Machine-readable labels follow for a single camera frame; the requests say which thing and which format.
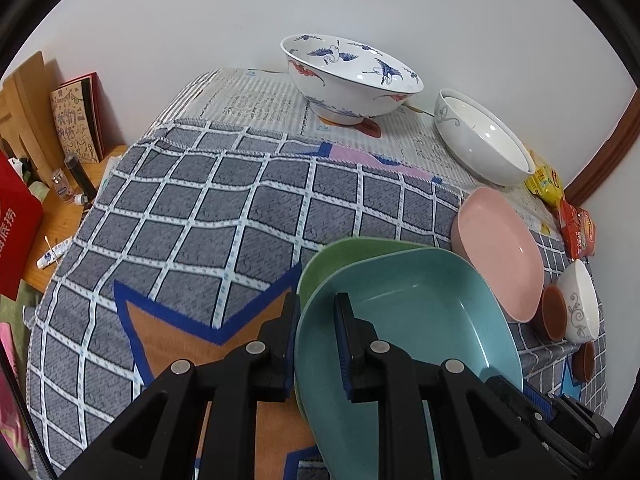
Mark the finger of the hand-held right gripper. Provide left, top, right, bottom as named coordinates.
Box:
left=485, top=374, right=558, bottom=436

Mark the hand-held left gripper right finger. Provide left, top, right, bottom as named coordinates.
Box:
left=334, top=292, right=571, bottom=480

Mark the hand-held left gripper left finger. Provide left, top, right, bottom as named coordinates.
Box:
left=59, top=291, right=303, bottom=480

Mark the green plate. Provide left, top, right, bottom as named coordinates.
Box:
left=295, top=236, right=438, bottom=443

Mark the teal plate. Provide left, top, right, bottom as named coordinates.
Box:
left=294, top=247, right=524, bottom=480

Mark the small brown bowl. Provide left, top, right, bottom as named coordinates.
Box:
left=571, top=340, right=597, bottom=382
left=539, top=285, right=568, bottom=341

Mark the small white grey-pattern bowl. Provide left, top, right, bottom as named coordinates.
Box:
left=556, top=258, right=600, bottom=345

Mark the pink plate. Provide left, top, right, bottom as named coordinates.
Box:
left=450, top=186, right=546, bottom=323

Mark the large white lemon bowl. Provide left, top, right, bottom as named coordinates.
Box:
left=432, top=88, right=537, bottom=188

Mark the grey checked blanket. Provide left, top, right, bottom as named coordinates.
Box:
left=25, top=119, right=608, bottom=480

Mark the red chip packet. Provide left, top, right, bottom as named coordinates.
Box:
left=556, top=199, right=598, bottom=257

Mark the yellow chip packet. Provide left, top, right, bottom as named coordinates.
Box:
left=522, top=147, right=566, bottom=208

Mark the white lace tablecloth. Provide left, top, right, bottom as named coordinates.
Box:
left=145, top=66, right=566, bottom=241

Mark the white tube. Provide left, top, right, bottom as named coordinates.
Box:
left=36, top=237, right=76, bottom=270

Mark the crane print large bowl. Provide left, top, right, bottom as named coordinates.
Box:
left=279, top=33, right=425, bottom=127

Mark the wooden desk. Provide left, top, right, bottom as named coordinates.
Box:
left=20, top=145, right=128, bottom=306

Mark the black cylinder bottle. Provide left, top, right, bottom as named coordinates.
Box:
left=64, top=154, right=98, bottom=203

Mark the red box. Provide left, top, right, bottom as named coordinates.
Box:
left=0, top=150, right=45, bottom=298

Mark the red book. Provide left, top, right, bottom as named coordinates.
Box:
left=60, top=72, right=107, bottom=161

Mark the doodle cover book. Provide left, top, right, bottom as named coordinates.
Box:
left=49, top=80, right=101, bottom=165

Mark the wooden board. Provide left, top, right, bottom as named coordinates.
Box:
left=0, top=51, right=63, bottom=186

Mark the brown wooden door frame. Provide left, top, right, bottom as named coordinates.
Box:
left=565, top=102, right=640, bottom=206

